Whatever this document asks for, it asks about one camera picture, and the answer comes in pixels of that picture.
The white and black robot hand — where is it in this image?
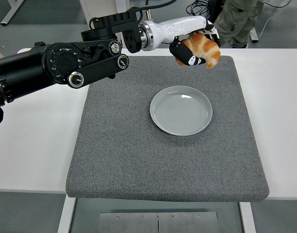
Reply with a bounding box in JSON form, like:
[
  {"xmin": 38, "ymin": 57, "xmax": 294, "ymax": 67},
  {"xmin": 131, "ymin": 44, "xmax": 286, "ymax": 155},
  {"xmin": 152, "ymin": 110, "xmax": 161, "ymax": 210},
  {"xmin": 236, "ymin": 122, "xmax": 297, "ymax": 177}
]
[{"xmin": 152, "ymin": 16, "xmax": 222, "ymax": 67}]

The golden croissant bread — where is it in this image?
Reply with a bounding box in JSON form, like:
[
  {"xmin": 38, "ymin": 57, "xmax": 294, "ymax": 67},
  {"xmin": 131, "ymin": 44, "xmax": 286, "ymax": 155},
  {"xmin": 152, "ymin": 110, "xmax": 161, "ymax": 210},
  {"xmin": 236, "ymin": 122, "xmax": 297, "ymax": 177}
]
[{"xmin": 175, "ymin": 33, "xmax": 221, "ymax": 68}]

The round grey plate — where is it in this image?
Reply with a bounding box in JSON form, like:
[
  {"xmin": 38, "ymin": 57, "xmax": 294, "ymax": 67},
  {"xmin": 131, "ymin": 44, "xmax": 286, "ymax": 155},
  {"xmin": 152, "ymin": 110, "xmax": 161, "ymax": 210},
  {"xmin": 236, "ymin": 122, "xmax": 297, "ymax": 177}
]
[{"xmin": 149, "ymin": 85, "xmax": 213, "ymax": 136}]

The person in olive trousers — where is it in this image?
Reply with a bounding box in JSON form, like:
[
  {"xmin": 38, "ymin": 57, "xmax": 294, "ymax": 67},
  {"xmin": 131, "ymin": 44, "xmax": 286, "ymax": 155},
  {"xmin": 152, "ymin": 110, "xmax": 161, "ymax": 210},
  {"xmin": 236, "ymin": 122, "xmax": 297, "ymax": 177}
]
[{"xmin": 213, "ymin": 0, "xmax": 264, "ymax": 49}]

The white desk leg with foot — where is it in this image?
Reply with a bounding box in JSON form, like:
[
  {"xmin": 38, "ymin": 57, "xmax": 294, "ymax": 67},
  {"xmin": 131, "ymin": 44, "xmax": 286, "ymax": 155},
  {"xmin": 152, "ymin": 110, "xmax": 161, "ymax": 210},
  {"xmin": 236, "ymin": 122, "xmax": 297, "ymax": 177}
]
[{"xmin": 248, "ymin": 26, "xmax": 259, "ymax": 43}]

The white cabinet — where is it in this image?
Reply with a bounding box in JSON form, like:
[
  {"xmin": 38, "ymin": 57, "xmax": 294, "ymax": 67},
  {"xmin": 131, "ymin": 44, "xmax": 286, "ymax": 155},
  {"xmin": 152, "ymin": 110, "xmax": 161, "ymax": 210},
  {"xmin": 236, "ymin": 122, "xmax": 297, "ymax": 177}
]
[{"xmin": 79, "ymin": 0, "xmax": 132, "ymax": 49}]

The grey felt mat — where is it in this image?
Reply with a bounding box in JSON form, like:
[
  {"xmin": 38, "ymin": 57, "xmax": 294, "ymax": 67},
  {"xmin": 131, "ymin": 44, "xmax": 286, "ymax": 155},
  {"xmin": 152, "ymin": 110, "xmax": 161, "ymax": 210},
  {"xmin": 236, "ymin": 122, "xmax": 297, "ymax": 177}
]
[{"xmin": 66, "ymin": 55, "xmax": 270, "ymax": 202}]

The white table leg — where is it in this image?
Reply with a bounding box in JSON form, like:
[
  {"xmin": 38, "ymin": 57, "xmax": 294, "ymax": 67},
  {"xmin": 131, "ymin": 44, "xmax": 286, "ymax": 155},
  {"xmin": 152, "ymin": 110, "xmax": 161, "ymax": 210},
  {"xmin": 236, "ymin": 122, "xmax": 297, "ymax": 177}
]
[
  {"xmin": 239, "ymin": 200, "xmax": 256, "ymax": 233},
  {"xmin": 57, "ymin": 194, "xmax": 77, "ymax": 233}
]

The black cable bundle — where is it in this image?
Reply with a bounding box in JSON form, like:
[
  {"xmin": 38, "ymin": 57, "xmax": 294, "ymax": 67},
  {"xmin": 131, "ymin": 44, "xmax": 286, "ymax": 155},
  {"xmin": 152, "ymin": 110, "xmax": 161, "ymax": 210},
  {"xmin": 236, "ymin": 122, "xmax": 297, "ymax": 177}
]
[{"xmin": 185, "ymin": 0, "xmax": 211, "ymax": 18}]

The long white floor cable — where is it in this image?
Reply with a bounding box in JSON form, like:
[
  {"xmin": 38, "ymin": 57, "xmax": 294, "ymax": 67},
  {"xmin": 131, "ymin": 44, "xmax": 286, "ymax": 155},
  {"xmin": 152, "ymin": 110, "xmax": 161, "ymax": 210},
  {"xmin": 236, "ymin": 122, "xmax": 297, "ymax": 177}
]
[{"xmin": 257, "ymin": 0, "xmax": 292, "ymax": 38}]

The white desk leg frame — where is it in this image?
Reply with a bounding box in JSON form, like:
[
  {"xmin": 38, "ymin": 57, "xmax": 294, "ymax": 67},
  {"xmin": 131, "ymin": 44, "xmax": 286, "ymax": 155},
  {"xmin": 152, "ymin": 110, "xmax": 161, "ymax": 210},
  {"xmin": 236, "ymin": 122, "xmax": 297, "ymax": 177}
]
[{"xmin": 0, "ymin": 0, "xmax": 25, "ymax": 26}]

